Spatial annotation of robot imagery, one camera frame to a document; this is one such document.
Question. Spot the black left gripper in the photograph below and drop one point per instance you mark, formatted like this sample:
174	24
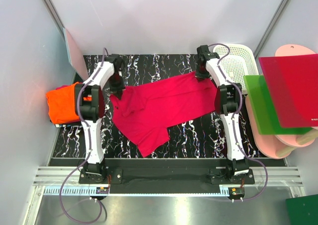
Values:
118	91

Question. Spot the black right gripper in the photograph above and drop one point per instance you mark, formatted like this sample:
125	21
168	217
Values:
199	77

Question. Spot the red t shirt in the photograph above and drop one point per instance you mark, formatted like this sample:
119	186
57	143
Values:
145	112

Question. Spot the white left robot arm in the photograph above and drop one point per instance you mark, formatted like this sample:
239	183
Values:
90	109

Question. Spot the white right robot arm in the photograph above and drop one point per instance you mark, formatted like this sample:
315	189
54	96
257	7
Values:
228	104

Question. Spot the white plastic basket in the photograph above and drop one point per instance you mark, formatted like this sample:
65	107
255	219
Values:
238	62

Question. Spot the orange folded t shirt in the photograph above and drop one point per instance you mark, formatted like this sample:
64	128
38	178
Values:
61	103

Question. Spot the green translucent plastic sheet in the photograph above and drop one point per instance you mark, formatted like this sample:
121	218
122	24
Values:
263	108

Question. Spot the red translucent plastic sheet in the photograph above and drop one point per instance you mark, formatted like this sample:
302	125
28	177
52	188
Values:
292	82

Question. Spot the pink round stool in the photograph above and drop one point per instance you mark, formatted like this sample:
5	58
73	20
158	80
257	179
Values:
280	146

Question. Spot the dark green board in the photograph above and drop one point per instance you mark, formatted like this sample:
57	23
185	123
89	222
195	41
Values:
303	210

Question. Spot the aluminium rail frame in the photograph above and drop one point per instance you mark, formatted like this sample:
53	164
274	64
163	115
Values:
277	176

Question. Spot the white slotted cable duct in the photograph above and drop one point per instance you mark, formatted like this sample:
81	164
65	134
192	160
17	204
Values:
98	191

